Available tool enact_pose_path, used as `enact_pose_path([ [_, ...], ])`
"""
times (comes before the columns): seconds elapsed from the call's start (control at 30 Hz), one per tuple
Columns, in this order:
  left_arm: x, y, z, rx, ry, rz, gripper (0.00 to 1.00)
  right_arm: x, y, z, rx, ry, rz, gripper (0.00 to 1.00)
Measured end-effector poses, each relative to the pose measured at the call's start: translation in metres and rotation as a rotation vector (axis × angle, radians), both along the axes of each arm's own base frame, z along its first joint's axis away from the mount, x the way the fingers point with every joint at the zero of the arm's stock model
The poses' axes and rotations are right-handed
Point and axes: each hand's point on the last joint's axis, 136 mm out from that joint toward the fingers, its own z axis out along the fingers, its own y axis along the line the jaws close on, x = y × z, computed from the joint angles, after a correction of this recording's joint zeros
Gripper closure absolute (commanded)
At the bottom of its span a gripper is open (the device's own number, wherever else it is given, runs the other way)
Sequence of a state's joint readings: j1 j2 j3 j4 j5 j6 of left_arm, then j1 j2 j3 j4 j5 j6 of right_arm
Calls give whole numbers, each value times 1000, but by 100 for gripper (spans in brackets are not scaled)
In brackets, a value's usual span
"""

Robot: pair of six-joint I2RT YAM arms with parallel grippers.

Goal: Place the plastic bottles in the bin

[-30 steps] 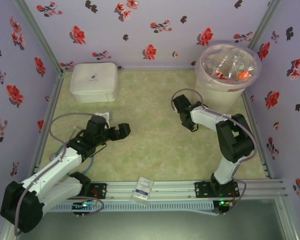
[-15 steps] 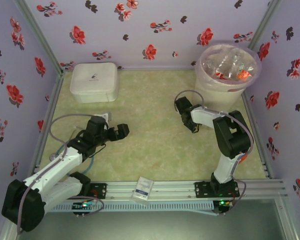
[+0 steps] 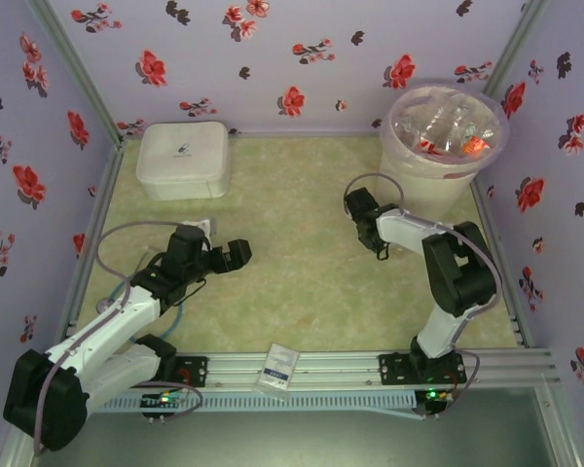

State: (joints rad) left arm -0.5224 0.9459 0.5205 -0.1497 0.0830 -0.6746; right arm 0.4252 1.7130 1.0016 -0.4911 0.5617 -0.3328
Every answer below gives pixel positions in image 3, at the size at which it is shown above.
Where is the controller board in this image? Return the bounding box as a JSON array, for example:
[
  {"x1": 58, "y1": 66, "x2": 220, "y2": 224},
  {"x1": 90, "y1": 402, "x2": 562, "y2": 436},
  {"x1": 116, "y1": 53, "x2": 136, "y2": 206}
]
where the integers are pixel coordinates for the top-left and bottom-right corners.
[
  {"x1": 420, "y1": 386, "x2": 456, "y2": 419},
  {"x1": 140, "y1": 391, "x2": 189, "y2": 424}
]

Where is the white zip case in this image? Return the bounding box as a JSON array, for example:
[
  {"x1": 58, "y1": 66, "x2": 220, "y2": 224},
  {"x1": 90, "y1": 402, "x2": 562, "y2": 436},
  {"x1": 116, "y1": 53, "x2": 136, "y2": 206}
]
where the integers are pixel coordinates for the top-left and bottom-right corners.
[{"x1": 135, "y1": 121, "x2": 234, "y2": 200}]

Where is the right controller board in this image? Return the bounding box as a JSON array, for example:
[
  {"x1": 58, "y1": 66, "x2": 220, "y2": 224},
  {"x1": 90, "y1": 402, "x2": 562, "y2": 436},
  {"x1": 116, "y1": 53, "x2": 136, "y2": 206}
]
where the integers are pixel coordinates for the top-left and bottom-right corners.
[{"x1": 420, "y1": 386, "x2": 456, "y2": 419}]

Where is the white round bin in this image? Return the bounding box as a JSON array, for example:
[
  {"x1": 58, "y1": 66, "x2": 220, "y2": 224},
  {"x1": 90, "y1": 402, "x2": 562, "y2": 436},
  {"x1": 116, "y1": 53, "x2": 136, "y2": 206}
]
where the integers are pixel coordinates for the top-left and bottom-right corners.
[{"x1": 378, "y1": 140, "x2": 483, "y2": 219}]

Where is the white slotted cable duct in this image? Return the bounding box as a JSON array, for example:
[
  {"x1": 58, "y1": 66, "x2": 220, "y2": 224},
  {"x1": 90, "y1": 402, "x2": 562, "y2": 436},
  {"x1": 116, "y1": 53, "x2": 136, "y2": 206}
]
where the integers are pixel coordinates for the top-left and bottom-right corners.
[{"x1": 85, "y1": 391, "x2": 418, "y2": 414}]

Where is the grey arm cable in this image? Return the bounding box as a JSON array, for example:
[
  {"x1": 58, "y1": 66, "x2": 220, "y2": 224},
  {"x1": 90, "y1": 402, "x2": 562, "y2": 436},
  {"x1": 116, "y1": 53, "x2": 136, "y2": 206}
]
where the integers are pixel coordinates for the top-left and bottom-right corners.
[
  {"x1": 31, "y1": 219, "x2": 203, "y2": 456},
  {"x1": 343, "y1": 172, "x2": 503, "y2": 419}
]

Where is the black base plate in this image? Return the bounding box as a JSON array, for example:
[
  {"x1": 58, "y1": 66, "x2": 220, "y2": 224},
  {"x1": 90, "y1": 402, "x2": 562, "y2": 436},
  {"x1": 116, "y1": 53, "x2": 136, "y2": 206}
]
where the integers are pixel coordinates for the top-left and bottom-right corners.
[
  {"x1": 145, "y1": 355, "x2": 209, "y2": 389},
  {"x1": 378, "y1": 350, "x2": 467, "y2": 386}
]

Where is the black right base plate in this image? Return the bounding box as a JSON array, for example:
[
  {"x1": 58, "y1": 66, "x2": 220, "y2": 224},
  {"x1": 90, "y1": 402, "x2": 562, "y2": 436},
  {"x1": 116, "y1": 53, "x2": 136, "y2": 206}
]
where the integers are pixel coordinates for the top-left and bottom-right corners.
[{"x1": 378, "y1": 350, "x2": 467, "y2": 386}]

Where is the grey left arm cable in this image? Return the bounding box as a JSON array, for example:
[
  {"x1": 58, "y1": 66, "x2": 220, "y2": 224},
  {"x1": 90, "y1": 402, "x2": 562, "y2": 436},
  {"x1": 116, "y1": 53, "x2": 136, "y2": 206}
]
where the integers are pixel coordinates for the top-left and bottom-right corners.
[{"x1": 31, "y1": 219, "x2": 203, "y2": 456}]

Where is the grey right arm cable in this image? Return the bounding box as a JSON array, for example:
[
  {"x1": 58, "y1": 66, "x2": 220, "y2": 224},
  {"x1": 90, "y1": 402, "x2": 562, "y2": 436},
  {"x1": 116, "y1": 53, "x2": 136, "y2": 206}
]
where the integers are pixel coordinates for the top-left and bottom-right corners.
[{"x1": 343, "y1": 172, "x2": 503, "y2": 419}]

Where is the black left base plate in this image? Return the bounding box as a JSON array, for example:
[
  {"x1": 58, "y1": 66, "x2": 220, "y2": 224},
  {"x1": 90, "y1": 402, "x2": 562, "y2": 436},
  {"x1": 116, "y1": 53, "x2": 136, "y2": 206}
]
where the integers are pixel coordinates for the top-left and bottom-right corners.
[{"x1": 145, "y1": 355, "x2": 209, "y2": 389}]

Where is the aluminium frame post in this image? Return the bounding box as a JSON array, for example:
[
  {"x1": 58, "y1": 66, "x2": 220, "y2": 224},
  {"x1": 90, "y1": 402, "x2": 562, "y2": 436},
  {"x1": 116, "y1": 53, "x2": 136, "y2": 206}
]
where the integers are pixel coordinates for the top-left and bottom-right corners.
[
  {"x1": 486, "y1": 0, "x2": 551, "y2": 87},
  {"x1": 26, "y1": 0, "x2": 127, "y2": 142}
]

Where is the plastic bag with card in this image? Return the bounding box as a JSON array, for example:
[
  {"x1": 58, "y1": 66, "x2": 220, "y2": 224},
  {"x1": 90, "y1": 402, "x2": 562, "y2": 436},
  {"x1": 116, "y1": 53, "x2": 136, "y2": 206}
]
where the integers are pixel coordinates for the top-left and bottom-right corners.
[{"x1": 253, "y1": 342, "x2": 302, "y2": 394}]

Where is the left controller board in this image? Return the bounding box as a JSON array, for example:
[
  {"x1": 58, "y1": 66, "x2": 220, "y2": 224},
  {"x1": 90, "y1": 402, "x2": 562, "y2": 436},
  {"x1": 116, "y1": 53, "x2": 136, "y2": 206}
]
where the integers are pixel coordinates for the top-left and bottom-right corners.
[{"x1": 140, "y1": 391, "x2": 189, "y2": 424}]

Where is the wide aluminium base rail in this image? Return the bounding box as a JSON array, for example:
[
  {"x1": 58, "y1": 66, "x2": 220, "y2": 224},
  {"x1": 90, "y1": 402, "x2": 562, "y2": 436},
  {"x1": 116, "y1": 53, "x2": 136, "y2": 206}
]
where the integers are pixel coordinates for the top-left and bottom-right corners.
[{"x1": 126, "y1": 348, "x2": 559, "y2": 391}]

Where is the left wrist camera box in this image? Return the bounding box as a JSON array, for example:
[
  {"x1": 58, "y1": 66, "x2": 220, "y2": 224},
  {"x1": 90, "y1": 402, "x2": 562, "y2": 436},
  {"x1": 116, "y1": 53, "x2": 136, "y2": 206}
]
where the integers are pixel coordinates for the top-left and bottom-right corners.
[{"x1": 181, "y1": 217, "x2": 219, "y2": 240}]

